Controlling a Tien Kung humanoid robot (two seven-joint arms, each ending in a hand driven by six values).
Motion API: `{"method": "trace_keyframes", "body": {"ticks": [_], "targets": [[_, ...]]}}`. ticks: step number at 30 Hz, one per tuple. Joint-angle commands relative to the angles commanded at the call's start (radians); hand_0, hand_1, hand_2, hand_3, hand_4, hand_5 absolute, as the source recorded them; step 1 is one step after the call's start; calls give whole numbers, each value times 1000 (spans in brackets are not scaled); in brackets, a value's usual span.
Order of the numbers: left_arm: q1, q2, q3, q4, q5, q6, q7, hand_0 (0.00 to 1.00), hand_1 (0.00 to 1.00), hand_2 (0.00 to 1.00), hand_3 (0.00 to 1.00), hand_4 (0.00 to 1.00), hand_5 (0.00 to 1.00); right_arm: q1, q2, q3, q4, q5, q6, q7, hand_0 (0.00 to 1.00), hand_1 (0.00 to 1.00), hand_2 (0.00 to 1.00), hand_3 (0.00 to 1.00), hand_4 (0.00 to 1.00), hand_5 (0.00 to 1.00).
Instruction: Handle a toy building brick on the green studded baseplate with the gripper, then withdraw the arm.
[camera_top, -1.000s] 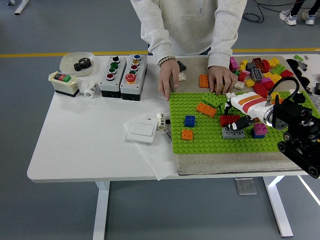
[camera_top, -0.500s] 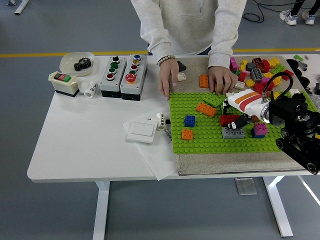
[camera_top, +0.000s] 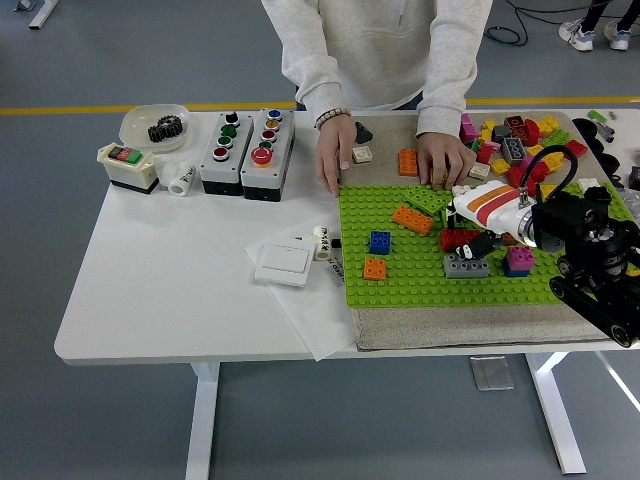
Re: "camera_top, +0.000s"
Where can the person's left hand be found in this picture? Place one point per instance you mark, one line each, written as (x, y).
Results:
(445, 157)

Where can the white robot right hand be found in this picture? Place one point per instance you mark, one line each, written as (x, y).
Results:
(490, 207)

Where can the person's right hand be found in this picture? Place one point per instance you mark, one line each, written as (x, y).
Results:
(332, 150)

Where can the red two-by-four brick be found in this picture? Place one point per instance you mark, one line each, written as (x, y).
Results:
(450, 240)

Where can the magenta two-by-two brick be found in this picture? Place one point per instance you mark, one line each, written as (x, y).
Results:
(527, 162)
(470, 134)
(520, 256)
(466, 121)

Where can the green studded baseplate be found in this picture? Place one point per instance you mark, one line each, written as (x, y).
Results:
(415, 292)

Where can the person's left forearm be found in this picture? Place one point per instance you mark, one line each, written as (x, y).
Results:
(440, 100)

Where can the person's right forearm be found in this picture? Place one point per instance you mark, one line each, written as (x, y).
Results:
(320, 95)

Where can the dark green two-by-four brick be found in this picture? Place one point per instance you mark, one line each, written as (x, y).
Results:
(472, 146)

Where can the white flat square brick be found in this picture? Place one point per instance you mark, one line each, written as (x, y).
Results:
(362, 154)

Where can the white two-by-two brick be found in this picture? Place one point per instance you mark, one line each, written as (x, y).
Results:
(479, 171)
(461, 190)
(588, 183)

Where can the dark grey slope brick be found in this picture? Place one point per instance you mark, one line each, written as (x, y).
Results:
(364, 132)

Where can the orange two-by-four brick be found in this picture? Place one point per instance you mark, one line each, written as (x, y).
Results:
(412, 220)
(407, 162)

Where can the large red brick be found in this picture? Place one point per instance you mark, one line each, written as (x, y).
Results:
(516, 179)

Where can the red two-by-two brick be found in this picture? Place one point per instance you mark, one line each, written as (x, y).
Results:
(484, 152)
(577, 149)

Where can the yellow two-by-two brick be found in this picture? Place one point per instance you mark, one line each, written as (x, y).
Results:
(499, 166)
(547, 190)
(548, 124)

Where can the light green two-by-four brick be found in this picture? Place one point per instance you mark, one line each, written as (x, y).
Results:
(557, 137)
(426, 200)

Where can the small yellow brick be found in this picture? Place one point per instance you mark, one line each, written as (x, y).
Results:
(488, 125)

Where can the grey two-by-four brick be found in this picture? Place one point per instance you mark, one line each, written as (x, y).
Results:
(514, 150)
(467, 268)

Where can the blue two-by-two brick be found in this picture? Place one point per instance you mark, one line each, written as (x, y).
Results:
(515, 272)
(380, 242)

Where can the yellow two-by-four brick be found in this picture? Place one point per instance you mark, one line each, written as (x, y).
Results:
(550, 162)

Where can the dark red brick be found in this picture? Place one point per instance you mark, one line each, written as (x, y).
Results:
(514, 121)

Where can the red tall brick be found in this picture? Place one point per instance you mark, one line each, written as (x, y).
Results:
(529, 133)

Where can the black two-by-two brick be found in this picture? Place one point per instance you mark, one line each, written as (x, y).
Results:
(601, 193)

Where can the orange two-by-two brick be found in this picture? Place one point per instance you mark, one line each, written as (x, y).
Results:
(374, 269)

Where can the grey emergency-stop control box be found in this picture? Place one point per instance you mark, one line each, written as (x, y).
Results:
(277, 150)

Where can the small white labelled pipe fitting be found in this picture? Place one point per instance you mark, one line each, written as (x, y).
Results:
(321, 243)

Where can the person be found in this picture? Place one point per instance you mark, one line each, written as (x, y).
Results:
(375, 50)
(575, 35)

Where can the grey four-button control box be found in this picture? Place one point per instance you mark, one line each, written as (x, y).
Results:
(220, 172)

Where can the white label with black print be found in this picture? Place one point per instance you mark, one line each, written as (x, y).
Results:
(337, 270)

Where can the grey-brown mat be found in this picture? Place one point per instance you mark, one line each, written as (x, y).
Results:
(450, 327)

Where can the small grey metal tool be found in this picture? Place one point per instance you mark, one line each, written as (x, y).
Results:
(605, 130)

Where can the small green plastic piece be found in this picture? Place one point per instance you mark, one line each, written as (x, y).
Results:
(596, 115)

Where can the small black box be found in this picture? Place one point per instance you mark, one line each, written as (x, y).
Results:
(635, 176)

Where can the white pipe tee fitting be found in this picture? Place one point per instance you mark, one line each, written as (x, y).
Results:
(180, 181)

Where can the metal floor plate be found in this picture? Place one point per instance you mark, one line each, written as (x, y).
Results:
(492, 372)

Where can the white paper sheet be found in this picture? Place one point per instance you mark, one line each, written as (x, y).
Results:
(310, 315)

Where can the black gear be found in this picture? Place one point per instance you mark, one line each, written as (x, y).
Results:
(165, 130)

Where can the white oval dish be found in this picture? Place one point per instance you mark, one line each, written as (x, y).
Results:
(135, 125)

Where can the white table leg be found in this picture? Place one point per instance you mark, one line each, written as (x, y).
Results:
(202, 425)
(555, 410)

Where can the white furniture foot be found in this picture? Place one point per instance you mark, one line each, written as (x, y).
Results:
(40, 17)

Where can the white wall switch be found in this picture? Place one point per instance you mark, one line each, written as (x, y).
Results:
(284, 262)

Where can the cream red-green switch box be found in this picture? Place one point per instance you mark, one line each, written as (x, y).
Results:
(125, 172)

